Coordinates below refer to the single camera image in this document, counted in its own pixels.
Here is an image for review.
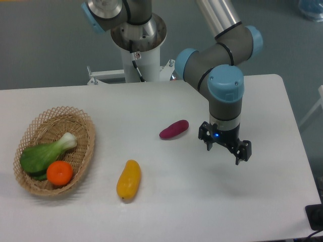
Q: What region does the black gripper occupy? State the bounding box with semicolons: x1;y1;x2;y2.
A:
198;122;251;165

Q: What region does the orange fruit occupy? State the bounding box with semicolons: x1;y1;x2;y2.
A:
46;161;73;187

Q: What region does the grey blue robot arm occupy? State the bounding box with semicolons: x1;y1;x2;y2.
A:
81;1;263;163

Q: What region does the woven wicker basket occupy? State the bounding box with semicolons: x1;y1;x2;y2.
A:
13;106;95;196

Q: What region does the purple sweet potato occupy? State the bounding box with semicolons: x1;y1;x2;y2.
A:
159;119;189;140

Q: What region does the yellow mango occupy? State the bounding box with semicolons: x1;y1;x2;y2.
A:
116;160;141;202

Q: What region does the black device at edge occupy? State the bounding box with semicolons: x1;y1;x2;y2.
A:
305;204;322;230

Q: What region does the blue bag in corner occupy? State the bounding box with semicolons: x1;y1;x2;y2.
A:
298;0;322;22

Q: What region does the green bok choy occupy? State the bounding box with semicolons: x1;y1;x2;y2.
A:
19;132;77;181

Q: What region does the white frame at right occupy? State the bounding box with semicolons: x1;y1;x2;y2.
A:
298;85;322;132

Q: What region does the black cable on pedestal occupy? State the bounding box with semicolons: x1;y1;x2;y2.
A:
128;39;147;83

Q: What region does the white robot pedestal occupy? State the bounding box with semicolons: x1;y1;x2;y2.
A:
87;13;175;85

